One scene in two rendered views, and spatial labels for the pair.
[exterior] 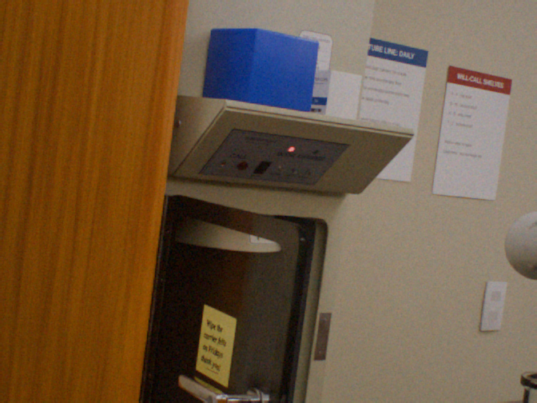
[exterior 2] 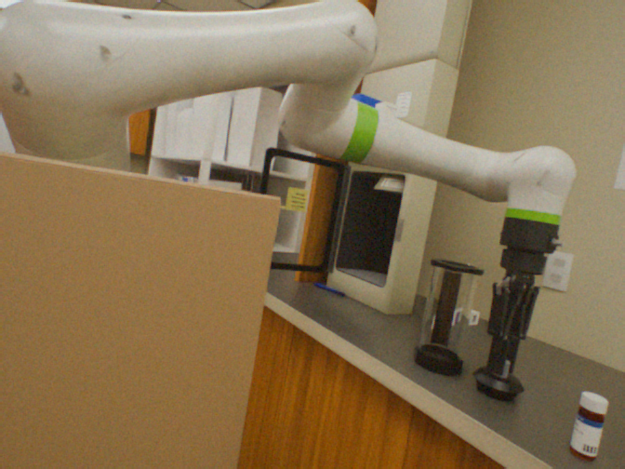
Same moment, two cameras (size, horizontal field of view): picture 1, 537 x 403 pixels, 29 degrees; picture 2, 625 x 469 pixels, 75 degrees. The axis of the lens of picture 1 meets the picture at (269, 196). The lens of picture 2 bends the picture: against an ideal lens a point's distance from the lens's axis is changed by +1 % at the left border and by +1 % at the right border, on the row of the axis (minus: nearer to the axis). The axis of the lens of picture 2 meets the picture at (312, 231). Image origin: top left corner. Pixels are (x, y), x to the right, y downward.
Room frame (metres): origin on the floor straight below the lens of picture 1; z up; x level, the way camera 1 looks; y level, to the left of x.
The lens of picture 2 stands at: (1.31, -1.35, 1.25)
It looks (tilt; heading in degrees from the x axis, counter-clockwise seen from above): 5 degrees down; 93
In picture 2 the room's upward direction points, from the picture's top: 10 degrees clockwise
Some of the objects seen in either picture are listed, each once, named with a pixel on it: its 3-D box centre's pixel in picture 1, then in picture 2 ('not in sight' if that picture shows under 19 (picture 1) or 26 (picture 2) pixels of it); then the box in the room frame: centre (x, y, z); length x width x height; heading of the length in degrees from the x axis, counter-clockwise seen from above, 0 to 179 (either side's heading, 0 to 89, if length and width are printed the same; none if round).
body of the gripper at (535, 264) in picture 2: not in sight; (519, 274); (1.67, -0.55, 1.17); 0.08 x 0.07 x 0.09; 39
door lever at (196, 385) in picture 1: (217, 391); not in sight; (1.09, 0.03, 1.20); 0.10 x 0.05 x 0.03; 32
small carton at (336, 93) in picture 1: (332, 94); (385, 114); (1.40, -0.07, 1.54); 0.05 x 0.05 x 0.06; 33
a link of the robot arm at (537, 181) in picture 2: not in sight; (536, 183); (1.67, -0.55, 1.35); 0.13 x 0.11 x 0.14; 106
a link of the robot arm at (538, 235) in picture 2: not in sight; (530, 236); (1.67, -0.56, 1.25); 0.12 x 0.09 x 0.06; 129
